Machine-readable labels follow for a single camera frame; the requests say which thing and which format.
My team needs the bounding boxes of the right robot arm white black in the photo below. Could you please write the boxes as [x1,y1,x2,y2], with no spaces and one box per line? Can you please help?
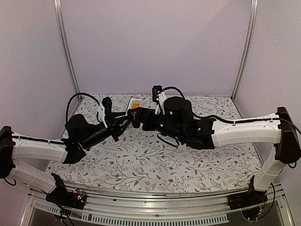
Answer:
[127,97,301,205]

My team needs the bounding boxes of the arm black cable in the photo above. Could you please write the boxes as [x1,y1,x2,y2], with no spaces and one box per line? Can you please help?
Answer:
[11,92,102,144]
[156,86,301,148]

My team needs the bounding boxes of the aluminium front rail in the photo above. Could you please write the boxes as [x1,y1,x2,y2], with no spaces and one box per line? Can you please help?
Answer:
[20,183,296,226]

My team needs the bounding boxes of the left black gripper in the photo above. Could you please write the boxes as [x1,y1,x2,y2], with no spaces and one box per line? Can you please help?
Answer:
[80,112,130,150]

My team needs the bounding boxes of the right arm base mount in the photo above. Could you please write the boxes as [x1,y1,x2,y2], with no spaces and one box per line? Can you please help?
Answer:
[227,176,268,210]

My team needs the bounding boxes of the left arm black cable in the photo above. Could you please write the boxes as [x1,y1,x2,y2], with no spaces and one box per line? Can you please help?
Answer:
[11,92,102,144]

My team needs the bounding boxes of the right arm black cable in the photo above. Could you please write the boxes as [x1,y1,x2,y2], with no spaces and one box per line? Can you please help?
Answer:
[156,86,301,148]

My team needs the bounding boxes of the right aluminium frame post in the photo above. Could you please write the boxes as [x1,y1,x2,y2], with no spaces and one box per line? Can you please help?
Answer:
[231,0,259,102]

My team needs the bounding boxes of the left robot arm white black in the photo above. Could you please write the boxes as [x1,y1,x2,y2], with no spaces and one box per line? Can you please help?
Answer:
[0,113,130,204]

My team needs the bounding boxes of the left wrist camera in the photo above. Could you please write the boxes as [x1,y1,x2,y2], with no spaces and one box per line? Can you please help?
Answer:
[101,97,112,118]

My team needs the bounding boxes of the white grey remote control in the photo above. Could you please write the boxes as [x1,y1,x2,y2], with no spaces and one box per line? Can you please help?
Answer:
[126,97,143,114]

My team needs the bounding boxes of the floral patterned table mat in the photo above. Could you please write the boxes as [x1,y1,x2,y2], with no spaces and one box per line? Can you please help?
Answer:
[46,94,264,194]

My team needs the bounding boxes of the aluminium frame post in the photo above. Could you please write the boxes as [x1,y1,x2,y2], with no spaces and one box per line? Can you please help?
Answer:
[53,0,80,93]
[231,0,259,102]

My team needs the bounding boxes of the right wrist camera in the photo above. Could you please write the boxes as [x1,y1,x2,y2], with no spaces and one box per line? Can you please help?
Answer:
[152,85,162,103]

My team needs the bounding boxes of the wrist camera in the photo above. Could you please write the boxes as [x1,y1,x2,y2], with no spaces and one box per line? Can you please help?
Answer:
[101,97,112,118]
[152,85,162,103]

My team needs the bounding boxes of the left aluminium frame post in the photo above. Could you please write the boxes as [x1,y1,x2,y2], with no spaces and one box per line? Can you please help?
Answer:
[53,0,80,93]

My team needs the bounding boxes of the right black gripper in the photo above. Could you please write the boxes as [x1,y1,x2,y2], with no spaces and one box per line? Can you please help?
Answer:
[127,106,184,143]

